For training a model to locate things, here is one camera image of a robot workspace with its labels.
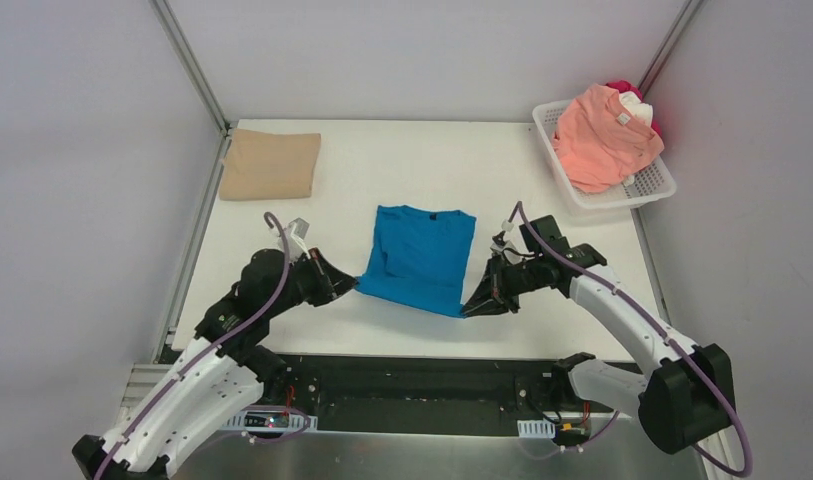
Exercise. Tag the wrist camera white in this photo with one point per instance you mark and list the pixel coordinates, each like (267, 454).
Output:
(499, 241)
(296, 231)

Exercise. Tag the right controller board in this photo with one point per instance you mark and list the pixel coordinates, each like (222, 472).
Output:
(560, 434)

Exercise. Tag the aluminium frame rail right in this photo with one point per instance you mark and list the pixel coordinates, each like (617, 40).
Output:
(683, 20)

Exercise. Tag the left controller board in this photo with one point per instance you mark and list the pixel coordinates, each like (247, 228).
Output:
(271, 420)

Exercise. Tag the magenta garment in basket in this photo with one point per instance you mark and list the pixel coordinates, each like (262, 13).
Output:
(623, 86)

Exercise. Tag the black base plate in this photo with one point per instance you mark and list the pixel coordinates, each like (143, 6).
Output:
(401, 395)

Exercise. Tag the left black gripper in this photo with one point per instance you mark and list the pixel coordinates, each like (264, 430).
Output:
(319, 276)

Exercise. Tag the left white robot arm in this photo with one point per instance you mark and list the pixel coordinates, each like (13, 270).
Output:
(223, 370)

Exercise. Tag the controller board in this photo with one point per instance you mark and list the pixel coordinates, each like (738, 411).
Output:
(560, 434)
(271, 420)

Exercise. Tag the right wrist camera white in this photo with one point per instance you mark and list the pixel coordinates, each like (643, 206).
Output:
(499, 241)

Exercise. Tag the folded beige t shirt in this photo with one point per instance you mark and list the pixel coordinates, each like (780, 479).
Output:
(266, 166)

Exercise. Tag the aluminium frame rail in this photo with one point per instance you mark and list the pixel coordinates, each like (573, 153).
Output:
(683, 20)
(183, 50)

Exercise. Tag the white garment in basket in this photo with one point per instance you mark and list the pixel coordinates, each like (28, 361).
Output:
(637, 107)

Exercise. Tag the blue t shirt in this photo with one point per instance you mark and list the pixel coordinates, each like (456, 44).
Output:
(419, 258)

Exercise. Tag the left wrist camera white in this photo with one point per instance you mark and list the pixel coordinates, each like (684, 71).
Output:
(296, 231)

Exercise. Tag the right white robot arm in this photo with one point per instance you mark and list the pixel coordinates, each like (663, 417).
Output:
(682, 392)

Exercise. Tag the salmon pink t shirt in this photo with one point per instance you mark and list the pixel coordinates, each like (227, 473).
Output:
(600, 144)

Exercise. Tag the white plastic basket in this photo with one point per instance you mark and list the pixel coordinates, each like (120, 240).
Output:
(648, 185)

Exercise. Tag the aluminium frame rail left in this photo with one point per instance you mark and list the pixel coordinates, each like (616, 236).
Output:
(183, 50)

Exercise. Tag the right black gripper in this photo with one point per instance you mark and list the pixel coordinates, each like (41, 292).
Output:
(502, 281)

